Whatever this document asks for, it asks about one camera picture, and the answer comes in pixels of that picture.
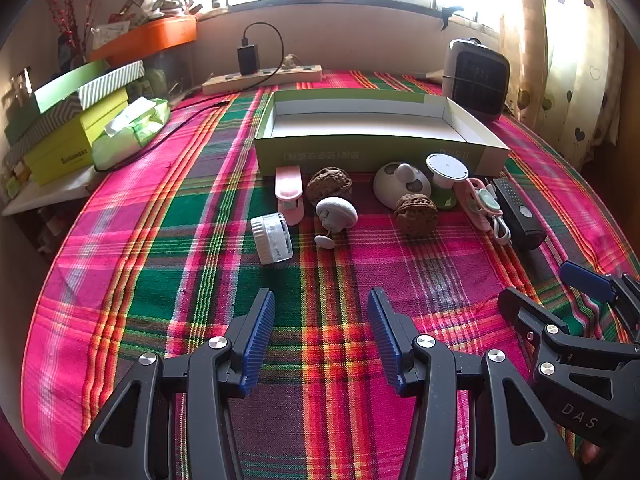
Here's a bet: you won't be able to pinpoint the plaid tablecloth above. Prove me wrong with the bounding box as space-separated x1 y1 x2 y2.
20 67 640 480

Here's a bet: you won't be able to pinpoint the green striped box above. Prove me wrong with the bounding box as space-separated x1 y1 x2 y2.
4 59 146 146

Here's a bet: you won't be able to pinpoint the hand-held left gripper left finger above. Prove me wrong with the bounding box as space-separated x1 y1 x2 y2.
61 288 277 480

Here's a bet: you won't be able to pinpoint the white and green spool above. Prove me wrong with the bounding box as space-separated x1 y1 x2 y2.
426 153 471 211

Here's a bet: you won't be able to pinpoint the pink and mint clip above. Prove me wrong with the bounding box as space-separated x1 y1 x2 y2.
452 177 503 231

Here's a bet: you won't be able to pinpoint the green tissue pack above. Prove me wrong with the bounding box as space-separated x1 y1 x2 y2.
92 97 171 172

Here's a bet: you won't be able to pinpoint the beige power strip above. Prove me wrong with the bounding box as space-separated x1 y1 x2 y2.
201 64 323 96

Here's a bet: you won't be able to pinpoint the orange box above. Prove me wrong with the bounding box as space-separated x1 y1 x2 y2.
89 15 198 66

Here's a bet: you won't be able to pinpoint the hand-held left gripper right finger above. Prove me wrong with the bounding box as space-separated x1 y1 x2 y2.
367 287 583 480

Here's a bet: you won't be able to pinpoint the green cardboard box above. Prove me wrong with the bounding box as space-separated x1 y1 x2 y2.
253 87 511 177

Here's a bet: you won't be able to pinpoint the white board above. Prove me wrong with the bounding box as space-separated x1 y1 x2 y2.
0 165 106 218

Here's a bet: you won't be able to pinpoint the black rectangular device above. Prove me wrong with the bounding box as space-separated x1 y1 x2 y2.
492 176 547 251

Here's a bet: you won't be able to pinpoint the cream heart-print curtain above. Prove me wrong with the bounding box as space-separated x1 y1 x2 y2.
500 0 631 161

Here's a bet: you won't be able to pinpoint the brown walnut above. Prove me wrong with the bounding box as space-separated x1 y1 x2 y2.
306 166 354 206
394 194 440 237

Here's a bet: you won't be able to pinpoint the white plastic bag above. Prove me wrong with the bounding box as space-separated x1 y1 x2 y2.
120 0 201 21

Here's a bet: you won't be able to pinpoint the yellow-green box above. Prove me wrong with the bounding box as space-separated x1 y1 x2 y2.
22 87 131 186

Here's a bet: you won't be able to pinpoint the grey and black heater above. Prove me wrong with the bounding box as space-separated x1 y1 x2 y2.
440 38 512 123

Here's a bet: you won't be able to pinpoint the red berry branches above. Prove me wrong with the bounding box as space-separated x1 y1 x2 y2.
42 0 96 51

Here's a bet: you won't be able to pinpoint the black charger adapter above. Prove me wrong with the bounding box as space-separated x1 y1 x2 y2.
236 35 261 77

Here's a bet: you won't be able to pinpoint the black charger cable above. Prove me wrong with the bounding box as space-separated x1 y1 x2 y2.
92 22 286 173

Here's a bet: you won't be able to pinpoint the small white bottle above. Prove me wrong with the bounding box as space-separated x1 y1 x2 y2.
250 212 293 266

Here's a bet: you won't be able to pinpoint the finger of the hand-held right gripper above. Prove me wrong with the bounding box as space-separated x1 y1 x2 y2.
497 287 640 386
560 261 640 343

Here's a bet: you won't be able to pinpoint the white mushroom-shaped toy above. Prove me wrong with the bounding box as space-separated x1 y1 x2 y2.
314 197 359 249

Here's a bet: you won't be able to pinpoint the pink plastic clip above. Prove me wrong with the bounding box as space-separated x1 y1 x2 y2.
274 165 305 226

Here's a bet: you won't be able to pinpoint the white round dome device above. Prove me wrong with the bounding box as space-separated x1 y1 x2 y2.
373 161 432 209

